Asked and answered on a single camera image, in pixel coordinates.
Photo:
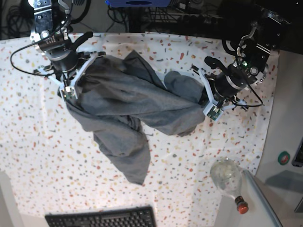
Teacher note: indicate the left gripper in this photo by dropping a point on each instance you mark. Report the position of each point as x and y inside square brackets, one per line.
[226, 85]

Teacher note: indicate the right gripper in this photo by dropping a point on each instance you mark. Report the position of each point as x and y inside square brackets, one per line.
[62, 52]

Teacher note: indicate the grey t-shirt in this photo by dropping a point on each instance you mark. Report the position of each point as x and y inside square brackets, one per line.
[116, 96]

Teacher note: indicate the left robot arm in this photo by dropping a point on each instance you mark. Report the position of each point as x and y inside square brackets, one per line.
[251, 54]

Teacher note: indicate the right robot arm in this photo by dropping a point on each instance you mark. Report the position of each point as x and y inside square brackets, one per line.
[53, 20]

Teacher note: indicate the black power strip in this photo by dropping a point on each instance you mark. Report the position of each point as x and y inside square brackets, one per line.
[200, 19]

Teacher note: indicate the blue box with oval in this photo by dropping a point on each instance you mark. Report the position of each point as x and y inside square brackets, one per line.
[139, 3]

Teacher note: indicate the clear glass bottle red cap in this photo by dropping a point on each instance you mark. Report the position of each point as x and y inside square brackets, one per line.
[227, 178]

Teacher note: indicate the green and red tape roll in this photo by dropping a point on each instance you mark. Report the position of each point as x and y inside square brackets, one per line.
[283, 158]

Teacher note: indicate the dark phone on table edge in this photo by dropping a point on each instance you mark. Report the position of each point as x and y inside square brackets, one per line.
[298, 158]

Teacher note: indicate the terrazzo patterned tablecloth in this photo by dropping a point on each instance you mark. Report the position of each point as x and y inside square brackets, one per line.
[55, 166]

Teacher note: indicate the black computer keyboard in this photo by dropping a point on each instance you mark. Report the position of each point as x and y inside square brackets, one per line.
[132, 217]

